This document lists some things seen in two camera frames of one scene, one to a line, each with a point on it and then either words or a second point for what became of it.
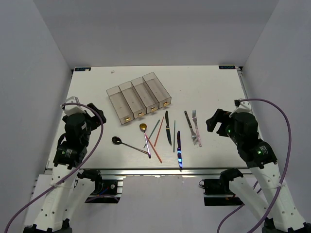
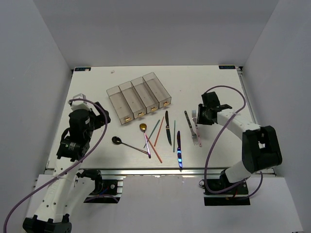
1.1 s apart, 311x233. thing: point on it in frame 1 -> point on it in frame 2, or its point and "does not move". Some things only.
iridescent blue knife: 179,149 does not move
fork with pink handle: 194,116 does not move
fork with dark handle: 194,136 does not move
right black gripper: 226,119 -> 200,120
